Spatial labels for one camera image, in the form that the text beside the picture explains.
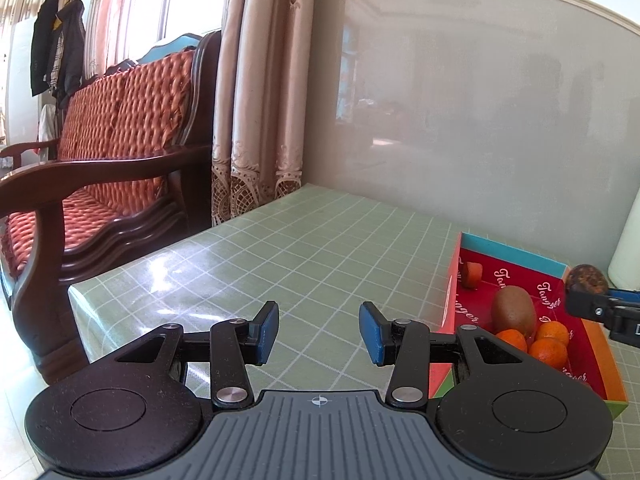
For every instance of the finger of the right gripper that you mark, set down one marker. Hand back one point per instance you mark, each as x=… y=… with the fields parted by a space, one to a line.
x=586 y=305

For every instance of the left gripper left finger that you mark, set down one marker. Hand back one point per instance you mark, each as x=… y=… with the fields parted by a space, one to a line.
x=235 y=344

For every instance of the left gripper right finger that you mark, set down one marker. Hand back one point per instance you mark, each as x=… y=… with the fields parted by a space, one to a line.
x=404 y=345

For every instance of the dark dried fruit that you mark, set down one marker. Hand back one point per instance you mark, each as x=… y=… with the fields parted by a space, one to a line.
x=586 y=278

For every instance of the brown kiwi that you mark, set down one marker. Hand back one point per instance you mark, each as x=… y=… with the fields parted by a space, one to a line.
x=513 y=309

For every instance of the orange mandarin right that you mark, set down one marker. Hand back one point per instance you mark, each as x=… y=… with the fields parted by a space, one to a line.
x=554 y=330

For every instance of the orange mandarin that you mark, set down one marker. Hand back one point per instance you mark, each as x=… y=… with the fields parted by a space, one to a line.
x=549 y=351
x=554 y=330
x=514 y=338

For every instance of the orange mandarin middle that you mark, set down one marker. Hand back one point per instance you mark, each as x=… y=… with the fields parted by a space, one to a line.
x=549 y=351

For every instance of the colourful cardboard box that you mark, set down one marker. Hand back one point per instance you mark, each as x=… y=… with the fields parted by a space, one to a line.
x=589 y=356

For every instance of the orange mandarin front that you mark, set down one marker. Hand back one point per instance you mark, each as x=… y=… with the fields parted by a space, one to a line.
x=514 y=338

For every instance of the orange carrot piece far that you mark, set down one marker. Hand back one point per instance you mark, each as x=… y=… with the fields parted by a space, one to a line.
x=471 y=274

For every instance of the green grid tablecloth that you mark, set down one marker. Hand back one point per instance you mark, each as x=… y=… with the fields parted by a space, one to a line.
x=317 y=253

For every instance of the wooden sofa with red cushion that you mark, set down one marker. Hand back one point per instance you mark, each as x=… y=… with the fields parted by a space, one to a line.
x=132 y=173

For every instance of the beige curtain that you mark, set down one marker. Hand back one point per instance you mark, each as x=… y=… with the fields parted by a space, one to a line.
x=261 y=89

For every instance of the dark jacket hanging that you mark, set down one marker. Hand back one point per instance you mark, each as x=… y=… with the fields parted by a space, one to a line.
x=58 y=48

